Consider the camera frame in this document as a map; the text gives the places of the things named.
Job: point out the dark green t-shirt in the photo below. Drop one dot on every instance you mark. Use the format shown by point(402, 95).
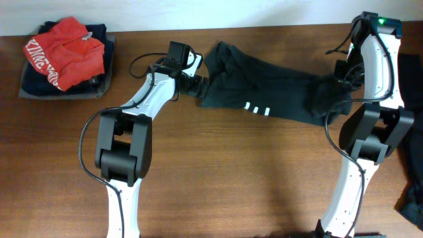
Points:
point(240, 81)

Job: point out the grey folded garment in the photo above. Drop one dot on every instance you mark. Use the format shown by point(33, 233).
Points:
point(25, 95)

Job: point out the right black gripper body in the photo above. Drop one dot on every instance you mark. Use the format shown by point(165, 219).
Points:
point(349, 73)

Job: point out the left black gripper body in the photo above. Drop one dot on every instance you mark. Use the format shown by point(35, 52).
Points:
point(191, 84)

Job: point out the black garment white logo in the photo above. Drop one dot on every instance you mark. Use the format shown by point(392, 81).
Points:
point(410, 82)

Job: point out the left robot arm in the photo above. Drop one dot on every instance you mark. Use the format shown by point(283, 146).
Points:
point(124, 145)

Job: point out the navy folded garment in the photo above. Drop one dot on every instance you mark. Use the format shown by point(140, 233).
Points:
point(36, 84)

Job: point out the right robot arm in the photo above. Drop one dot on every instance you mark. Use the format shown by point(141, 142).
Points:
point(375, 130)

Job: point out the red folded shirt white lettering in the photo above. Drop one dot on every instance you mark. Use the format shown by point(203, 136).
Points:
point(67, 54)

